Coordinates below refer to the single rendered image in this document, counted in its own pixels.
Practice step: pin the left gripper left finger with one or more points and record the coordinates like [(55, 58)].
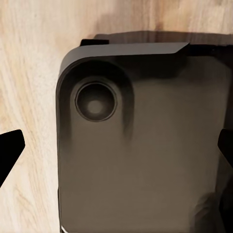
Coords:
[(12, 145)]

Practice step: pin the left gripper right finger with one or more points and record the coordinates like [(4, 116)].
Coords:
[(225, 144)]

